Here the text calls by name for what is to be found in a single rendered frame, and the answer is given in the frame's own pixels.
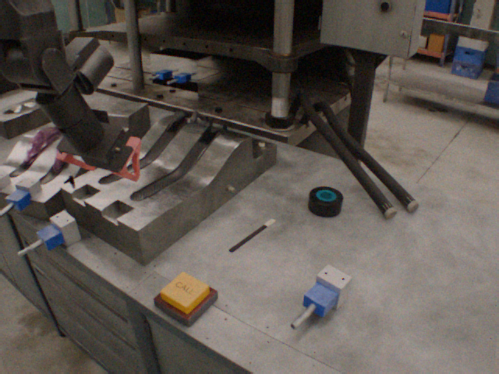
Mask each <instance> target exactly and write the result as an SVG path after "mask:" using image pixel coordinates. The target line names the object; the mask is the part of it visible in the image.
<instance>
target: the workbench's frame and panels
mask: <svg viewBox="0 0 499 374"><path fill-rule="evenodd" d="M37 232H38V230H37V229H36V228H34V227H33V226H32V225H30V224H29V223H27V222H26V221H25V220H24V219H23V218H22V217H20V216H19V215H18V214H16V213H15V212H12V211H9V212H8V213H6V214H5V215H4V216H3V217H1V218H0V273H1V274H2V275H3V276H4V277H5V278H6V279H7V280H8V281H9V282H10V283H11V284H12V285H13V286H14V287H15V288H16V289H17V290H18V291H19V292H20V293H21V294H22V295H23V296H24V297H25V298H26V299H27V300H28V301H29V302H30V303H32V304H33V305H34V306H35V307H36V308H37V309H38V310H39V311H40V312H41V313H42V314H43V315H44V316H45V317H46V318H48V319H49V320H50V321H51V324H52V326H53V327H54V329H55V331H56V332H57V333H58V335H59V336H60V337H65V336H67V337H68V338H69V339H70V340H71V341H72V342H73V343H74V344H76V345H77V346H78V347H79V348H80V349H81V350H83V351H84V352H85V353H86V354H87V355H89V356H90V357H91V358H92V359H93V360H95V362H96V363H97V364H99V365H100V366H101V367H102V368H103V369H105V370H106V371H107V372H108V373H110V374H252V373H251V372H248V371H247V370H245V369H244V368H242V367H240V366H238V365H237V364H235V363H234V362H231V361H230V360H228V359H227V358H225V357H223V356H222V355H220V354H218V353H217V352H215V351H213V350H211V349H210V348H208V347H207V346H205V345H204V344H201V343H200V342H199V341H198V340H195V339H194V338H192V337H191V336H189V335H188V334H186V333H184V332H182V331H181V330H180V329H178V328H177V327H175V326H173V325H172V324H170V323H169V322H167V321H166V320H164V319H162V318H161V317H160V316H158V315H156V314H155V313H153V312H152V311H150V310H149V309H147V308H146V307H144V306H143V305H141V304H140V303H139V302H137V301H135V300H134V299H132V298H131V297H129V296H128V295H127V294H125V293H124V292H122V291H120V290H119V289H118V288H117V287H115V286H114V285H112V284H110V283H109V282H108V281H106V280H105V279H104V278H102V277H101V276H99V275H98V274H96V273H95V272H94V271H92V270H91V269H90V268H88V267H87V266H85V265H84V264H82V263H81V262H80V261H79V260H77V259H76V258H74V257H73V256H71V255H70V254H68V253H67V252H66V251H65V250H64V249H62V248H61V247H59V246H57V247H55V248H53V249H52V250H50V251H48V250H47V249H46V248H45V247H44V246H43V245H42V246H40V247H38V248H37V249H35V250H30V252H28V253H25V255H23V256H19V255H18V253H19V251H22V250H24V249H26V248H27V247H30V245H32V244H34V243H35V242H37V241H39V239H38V236H37Z"/></svg>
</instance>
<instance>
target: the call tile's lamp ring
mask: <svg viewBox="0 0 499 374"><path fill-rule="evenodd" d="M209 290H210V291H211V293H210V294H209V295H208V296H207V297H206V298H205V299H204V300H203V301H202V302H201V303H200V304H199V305H198V306H197V307H196V308H195V309H194V310H193V311H192V312H191V313H190V314H189V315H186V314H185V313H184V312H181V311H180V310H178V309H177V308H175V307H173V306H172V305H170V304H168V303H167V302H165V301H164V300H162V299H160V297H161V292H160V293H159V294H158V295H157V296H156V297H154V299H155V300H156V301H158V302H160V303H161V304H162V305H164V306H166V307H168V308H169V309H171V310H172V311H174V312H176V313H177V314H179V315H180V316H182V317H184V318H185V319H187V320H189V319H190V318H191V317H192V316H193V315H194V314H195V313H196V312H197V311H198V310H199V309H200V308H201V307H202V306H203V305H204V304H205V303H206V302H207V301H208V300H209V299H210V298H211V297H212V296H213V295H214V294H215V293H216V292H217V291H216V290H215V289H213V288H211V287H209Z"/></svg>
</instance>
